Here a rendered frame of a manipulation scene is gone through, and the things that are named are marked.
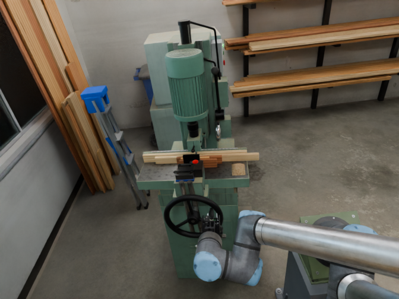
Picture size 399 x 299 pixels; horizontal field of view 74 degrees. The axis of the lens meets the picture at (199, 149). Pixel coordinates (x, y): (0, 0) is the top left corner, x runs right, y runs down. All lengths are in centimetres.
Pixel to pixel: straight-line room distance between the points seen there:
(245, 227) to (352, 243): 33
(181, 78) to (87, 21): 265
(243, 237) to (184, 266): 109
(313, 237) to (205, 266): 34
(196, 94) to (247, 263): 75
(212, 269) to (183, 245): 89
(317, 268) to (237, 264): 57
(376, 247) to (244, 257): 39
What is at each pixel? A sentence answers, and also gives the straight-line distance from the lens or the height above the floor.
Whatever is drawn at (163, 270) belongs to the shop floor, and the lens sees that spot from 217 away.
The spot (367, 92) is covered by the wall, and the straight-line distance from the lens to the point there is 468.
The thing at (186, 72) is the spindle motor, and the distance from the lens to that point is 121.
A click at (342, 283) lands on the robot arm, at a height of 83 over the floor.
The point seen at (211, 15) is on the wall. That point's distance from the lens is 360.
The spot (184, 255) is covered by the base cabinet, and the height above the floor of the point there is 26.
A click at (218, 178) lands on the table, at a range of 139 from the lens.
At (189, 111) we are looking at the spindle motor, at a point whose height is 126.
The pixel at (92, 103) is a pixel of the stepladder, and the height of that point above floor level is 109.
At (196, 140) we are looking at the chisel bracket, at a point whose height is 107.
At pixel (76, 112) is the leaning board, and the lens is 259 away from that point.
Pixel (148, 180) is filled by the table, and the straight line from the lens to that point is 146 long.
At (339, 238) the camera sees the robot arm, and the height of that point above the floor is 121.
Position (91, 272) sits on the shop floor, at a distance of 236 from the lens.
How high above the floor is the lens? 178
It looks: 33 degrees down
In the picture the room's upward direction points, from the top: 7 degrees counter-clockwise
